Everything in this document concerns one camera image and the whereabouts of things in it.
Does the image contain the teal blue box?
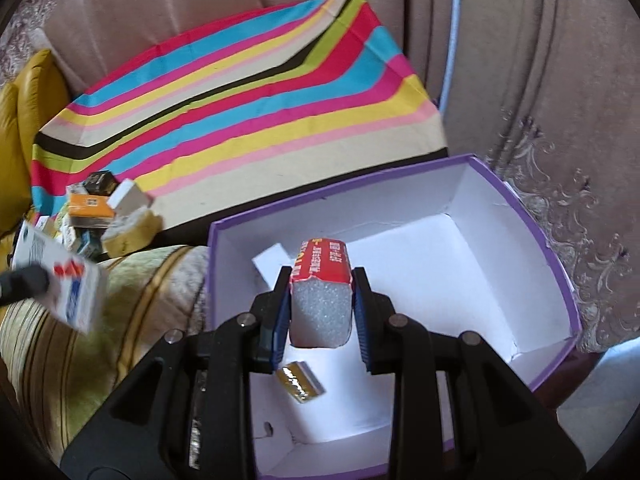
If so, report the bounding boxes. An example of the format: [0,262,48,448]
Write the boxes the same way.
[77,230,103,260]

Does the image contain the yellow leather sofa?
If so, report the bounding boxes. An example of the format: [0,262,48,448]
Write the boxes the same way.
[1,49,70,270]

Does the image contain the small gold foil packet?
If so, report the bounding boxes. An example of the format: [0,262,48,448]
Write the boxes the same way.
[276,361,326,404]

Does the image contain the rainbow striped cloth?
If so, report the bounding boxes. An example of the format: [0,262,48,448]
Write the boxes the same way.
[32,0,447,228]

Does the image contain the white box red blue print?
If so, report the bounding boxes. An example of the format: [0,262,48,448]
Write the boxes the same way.
[11,223,107,334]

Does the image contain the yellow scouring sponge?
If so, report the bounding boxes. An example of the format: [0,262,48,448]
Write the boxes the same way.
[101,207,163,258]

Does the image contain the red white sponge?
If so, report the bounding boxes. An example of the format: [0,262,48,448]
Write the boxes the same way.
[290,238,352,349]

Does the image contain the black Dormi box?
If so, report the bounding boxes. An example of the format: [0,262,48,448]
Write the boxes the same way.
[82,170,119,196]

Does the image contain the purple white storage box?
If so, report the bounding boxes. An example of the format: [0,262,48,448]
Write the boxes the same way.
[207,156,582,479]

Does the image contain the orange box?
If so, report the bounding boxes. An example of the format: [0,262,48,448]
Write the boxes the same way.
[67,194,115,230]

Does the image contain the white cube box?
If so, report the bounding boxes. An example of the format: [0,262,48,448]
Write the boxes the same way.
[107,179,152,217]

